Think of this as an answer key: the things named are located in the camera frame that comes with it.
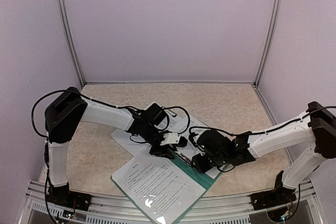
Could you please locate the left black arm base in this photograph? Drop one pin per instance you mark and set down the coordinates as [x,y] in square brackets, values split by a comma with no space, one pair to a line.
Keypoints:
[63,196]

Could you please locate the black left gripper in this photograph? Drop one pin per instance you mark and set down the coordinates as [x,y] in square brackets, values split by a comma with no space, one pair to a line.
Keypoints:
[163,152]

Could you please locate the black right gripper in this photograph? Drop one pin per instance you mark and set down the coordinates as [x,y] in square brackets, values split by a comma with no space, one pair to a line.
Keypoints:
[197,161]

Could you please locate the white Chinese agreement sheet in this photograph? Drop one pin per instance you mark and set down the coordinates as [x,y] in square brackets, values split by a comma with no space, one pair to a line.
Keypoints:
[157,187]

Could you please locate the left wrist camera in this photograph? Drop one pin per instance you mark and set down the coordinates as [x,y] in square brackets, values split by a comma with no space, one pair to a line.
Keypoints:
[173,139]

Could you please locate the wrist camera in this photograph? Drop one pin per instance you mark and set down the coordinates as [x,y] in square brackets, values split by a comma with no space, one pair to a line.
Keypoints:
[173,139]
[193,137]

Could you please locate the loose metal clip bar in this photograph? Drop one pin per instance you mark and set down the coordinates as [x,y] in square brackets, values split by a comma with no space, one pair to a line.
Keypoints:
[172,114]

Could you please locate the left aluminium corner post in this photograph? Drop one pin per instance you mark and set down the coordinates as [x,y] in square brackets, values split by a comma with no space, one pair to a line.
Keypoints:
[70,42]

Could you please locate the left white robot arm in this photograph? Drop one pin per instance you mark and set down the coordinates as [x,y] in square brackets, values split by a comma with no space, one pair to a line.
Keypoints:
[72,109]

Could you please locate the aluminium front rail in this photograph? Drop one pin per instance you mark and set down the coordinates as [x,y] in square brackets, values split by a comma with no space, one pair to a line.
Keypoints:
[179,206]

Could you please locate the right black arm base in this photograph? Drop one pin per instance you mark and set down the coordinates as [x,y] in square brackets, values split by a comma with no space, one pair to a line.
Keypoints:
[279,195]

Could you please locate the white printed top sheet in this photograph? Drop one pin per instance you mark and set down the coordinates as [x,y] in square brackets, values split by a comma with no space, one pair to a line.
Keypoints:
[135,144]

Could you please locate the green file folder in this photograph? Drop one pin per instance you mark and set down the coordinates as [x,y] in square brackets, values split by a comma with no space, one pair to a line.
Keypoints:
[199,176]

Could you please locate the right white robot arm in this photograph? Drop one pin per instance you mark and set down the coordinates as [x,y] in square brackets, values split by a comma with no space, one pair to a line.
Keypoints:
[314,129]

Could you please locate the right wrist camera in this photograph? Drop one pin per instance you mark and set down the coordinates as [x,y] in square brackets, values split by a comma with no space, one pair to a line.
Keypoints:
[193,137]

